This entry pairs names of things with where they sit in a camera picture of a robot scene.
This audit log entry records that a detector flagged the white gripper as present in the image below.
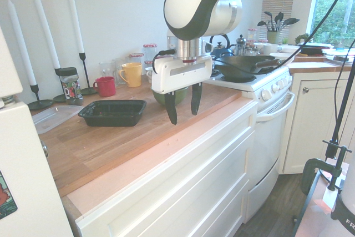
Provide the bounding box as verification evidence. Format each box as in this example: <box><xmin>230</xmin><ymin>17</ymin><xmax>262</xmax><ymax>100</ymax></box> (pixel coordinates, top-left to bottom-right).
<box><xmin>151</xmin><ymin>54</ymin><xmax>214</xmax><ymax>125</ymax></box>

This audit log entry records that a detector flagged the green ceramic bowl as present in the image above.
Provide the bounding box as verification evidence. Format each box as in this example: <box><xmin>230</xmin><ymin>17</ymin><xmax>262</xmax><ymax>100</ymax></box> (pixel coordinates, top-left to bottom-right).
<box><xmin>153</xmin><ymin>87</ymin><xmax>190</xmax><ymax>107</ymax></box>

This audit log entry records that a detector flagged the black plastic food box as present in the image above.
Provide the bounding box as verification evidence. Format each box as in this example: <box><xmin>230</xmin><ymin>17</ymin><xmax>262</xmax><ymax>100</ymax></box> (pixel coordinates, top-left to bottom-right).
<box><xmin>78</xmin><ymin>99</ymin><xmax>147</xmax><ymax>128</ymax></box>

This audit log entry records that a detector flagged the patterned white cup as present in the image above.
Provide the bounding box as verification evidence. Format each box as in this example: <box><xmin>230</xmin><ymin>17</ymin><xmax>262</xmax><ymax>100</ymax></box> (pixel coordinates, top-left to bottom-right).
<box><xmin>145</xmin><ymin>67</ymin><xmax>155</xmax><ymax>84</ymax></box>

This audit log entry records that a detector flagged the yellow mug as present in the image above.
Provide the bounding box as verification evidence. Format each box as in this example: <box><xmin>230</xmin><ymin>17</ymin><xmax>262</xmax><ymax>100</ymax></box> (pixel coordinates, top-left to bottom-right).
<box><xmin>118</xmin><ymin>62</ymin><xmax>143</xmax><ymax>88</ymax></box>

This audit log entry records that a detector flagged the tall jar red checked lid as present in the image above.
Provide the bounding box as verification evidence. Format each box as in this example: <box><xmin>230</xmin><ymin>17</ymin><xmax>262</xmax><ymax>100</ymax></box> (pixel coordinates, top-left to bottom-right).
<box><xmin>143</xmin><ymin>43</ymin><xmax>158</xmax><ymax>68</ymax></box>

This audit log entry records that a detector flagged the clear drinking glasses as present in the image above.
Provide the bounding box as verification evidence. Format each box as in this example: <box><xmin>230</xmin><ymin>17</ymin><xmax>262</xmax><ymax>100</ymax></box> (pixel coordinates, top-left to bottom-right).
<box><xmin>129</xmin><ymin>53</ymin><xmax>145</xmax><ymax>64</ymax></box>

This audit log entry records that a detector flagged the blue kettle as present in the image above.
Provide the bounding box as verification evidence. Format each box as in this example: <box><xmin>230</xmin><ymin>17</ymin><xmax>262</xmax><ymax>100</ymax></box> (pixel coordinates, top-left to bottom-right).
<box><xmin>209</xmin><ymin>34</ymin><xmax>236</xmax><ymax>60</ymax></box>

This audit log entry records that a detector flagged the black wok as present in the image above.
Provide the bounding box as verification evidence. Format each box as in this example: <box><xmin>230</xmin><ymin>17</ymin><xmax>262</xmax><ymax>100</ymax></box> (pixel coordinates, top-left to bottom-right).
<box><xmin>215</xmin><ymin>54</ymin><xmax>283</xmax><ymax>80</ymax></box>

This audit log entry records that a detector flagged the clear drinking glass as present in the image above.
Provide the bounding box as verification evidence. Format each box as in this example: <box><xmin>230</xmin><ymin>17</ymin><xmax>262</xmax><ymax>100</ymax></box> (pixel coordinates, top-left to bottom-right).
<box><xmin>112</xmin><ymin>58</ymin><xmax>128</xmax><ymax>87</ymax></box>
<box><xmin>99</xmin><ymin>62</ymin><xmax>114</xmax><ymax>78</ymax></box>

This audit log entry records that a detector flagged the white drawer cabinet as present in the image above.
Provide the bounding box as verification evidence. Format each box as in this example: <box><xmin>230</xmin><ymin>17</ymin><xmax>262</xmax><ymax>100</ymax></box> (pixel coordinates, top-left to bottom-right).
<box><xmin>74</xmin><ymin>100</ymin><xmax>258</xmax><ymax>237</ymax></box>

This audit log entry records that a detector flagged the red mug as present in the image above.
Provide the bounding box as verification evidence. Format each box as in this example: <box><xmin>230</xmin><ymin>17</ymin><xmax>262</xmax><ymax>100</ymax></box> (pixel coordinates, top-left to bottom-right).
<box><xmin>93</xmin><ymin>76</ymin><xmax>116</xmax><ymax>98</ymax></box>

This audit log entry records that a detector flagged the glass french press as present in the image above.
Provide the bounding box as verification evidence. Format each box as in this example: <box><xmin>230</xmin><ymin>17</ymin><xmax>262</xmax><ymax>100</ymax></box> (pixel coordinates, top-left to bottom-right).
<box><xmin>235</xmin><ymin>34</ymin><xmax>247</xmax><ymax>57</ymax></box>

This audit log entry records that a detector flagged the white stove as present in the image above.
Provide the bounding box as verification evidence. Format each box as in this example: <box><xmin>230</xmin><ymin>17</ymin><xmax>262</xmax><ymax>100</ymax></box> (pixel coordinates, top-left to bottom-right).
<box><xmin>204</xmin><ymin>62</ymin><xmax>296</xmax><ymax>224</ymax></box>

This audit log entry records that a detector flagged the small jar red checked lid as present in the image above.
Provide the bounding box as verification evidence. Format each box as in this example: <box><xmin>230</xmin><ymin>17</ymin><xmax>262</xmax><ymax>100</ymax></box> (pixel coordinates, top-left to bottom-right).
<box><xmin>247</xmin><ymin>28</ymin><xmax>258</xmax><ymax>44</ymax></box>

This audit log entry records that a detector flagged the tall black candle holder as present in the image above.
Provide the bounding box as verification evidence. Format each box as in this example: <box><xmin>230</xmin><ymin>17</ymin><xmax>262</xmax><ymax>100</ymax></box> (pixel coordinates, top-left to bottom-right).
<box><xmin>78</xmin><ymin>52</ymin><xmax>98</xmax><ymax>95</ymax></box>

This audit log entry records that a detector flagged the plain white mug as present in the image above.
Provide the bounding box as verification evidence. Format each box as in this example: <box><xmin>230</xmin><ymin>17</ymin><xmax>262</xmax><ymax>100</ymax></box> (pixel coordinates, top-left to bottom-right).
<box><xmin>262</xmin><ymin>43</ymin><xmax>283</xmax><ymax>56</ymax></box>

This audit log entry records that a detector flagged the pale green utensil crock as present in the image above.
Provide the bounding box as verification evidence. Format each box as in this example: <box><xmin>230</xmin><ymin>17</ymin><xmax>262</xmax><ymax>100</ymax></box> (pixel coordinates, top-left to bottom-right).
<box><xmin>267</xmin><ymin>31</ymin><xmax>280</xmax><ymax>45</ymax></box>

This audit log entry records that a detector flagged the colourful jar with black lid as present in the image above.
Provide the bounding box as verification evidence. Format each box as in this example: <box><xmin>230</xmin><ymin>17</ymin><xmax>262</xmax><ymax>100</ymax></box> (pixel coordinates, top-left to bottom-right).
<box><xmin>57</xmin><ymin>67</ymin><xmax>84</xmax><ymax>106</ymax></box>

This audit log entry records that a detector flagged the white cabinet with door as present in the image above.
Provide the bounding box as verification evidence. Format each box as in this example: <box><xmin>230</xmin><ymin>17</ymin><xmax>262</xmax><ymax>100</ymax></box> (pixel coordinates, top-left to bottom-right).
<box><xmin>278</xmin><ymin>70</ymin><xmax>355</xmax><ymax>175</ymax></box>

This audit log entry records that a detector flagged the clear plastic lid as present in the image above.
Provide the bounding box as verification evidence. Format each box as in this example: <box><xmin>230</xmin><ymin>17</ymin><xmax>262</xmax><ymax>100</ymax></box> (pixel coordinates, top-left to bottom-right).
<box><xmin>32</xmin><ymin>104</ymin><xmax>84</xmax><ymax>134</ymax></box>

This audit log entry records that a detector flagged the small green plant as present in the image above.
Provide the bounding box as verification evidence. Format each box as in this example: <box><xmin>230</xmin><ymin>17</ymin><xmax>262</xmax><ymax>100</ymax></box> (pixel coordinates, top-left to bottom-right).
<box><xmin>294</xmin><ymin>33</ymin><xmax>310</xmax><ymax>45</ymax></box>

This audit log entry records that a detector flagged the white taper candle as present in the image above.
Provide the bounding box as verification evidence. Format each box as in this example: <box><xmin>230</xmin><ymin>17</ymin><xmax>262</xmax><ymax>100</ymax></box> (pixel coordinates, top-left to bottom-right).
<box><xmin>64</xmin><ymin>0</ymin><xmax>85</xmax><ymax>54</ymax></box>
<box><xmin>32</xmin><ymin>0</ymin><xmax>61</xmax><ymax>69</ymax></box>
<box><xmin>7</xmin><ymin>0</ymin><xmax>37</xmax><ymax>85</ymax></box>

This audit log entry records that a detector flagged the black frying pan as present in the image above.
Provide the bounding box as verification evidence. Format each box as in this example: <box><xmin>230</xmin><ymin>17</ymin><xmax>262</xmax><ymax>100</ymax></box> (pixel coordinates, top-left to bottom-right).
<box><xmin>301</xmin><ymin>43</ymin><xmax>333</xmax><ymax>54</ymax></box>

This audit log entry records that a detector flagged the dark green screw clamp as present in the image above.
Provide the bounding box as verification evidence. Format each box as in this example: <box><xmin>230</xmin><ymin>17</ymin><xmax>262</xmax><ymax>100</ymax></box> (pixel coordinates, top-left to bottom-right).
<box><xmin>301</xmin><ymin>139</ymin><xmax>353</xmax><ymax>196</ymax></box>

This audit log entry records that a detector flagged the short black candle holder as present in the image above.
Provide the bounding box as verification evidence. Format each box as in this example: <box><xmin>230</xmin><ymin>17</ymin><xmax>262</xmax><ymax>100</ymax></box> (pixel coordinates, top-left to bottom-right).
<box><xmin>27</xmin><ymin>83</ymin><xmax>54</xmax><ymax>110</ymax></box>

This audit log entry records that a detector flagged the round metal fridge magnet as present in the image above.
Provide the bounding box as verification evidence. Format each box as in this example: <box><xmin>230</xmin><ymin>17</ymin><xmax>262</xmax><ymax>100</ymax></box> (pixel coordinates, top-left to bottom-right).
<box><xmin>40</xmin><ymin>139</ymin><xmax>49</xmax><ymax>158</ymax></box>

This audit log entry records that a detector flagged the white plate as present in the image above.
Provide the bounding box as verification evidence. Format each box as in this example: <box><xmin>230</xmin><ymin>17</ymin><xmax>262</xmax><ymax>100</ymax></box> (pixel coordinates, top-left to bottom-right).
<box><xmin>321</xmin><ymin>47</ymin><xmax>355</xmax><ymax>56</ymax></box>

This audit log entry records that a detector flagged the white refrigerator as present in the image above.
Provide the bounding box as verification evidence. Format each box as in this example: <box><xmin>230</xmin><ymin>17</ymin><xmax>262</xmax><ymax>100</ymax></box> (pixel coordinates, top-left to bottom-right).
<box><xmin>0</xmin><ymin>26</ymin><xmax>74</xmax><ymax>237</ymax></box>

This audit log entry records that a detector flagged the robot mounting table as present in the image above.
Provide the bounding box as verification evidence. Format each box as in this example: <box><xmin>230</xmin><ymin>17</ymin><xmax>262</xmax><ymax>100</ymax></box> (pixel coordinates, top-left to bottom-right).
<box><xmin>291</xmin><ymin>159</ymin><xmax>355</xmax><ymax>237</ymax></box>

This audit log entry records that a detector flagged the window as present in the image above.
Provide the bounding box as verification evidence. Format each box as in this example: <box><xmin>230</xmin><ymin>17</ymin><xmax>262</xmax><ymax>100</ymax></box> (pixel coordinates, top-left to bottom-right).
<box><xmin>306</xmin><ymin>0</ymin><xmax>355</xmax><ymax>48</ymax></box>

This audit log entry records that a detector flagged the red picture fridge magnet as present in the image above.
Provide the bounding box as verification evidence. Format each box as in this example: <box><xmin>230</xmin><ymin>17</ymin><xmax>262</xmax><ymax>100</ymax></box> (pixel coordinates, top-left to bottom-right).
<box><xmin>0</xmin><ymin>170</ymin><xmax>19</xmax><ymax>220</ymax></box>

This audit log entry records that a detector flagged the white oven door handle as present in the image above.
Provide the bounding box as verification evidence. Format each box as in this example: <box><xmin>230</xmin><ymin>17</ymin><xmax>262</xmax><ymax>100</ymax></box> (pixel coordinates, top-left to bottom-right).
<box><xmin>256</xmin><ymin>92</ymin><xmax>296</xmax><ymax>123</ymax></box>

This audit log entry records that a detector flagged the black camera stand pole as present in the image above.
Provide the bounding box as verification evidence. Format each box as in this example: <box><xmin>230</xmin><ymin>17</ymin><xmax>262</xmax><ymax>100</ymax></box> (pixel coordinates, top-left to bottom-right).
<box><xmin>324</xmin><ymin>62</ymin><xmax>355</xmax><ymax>160</ymax></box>

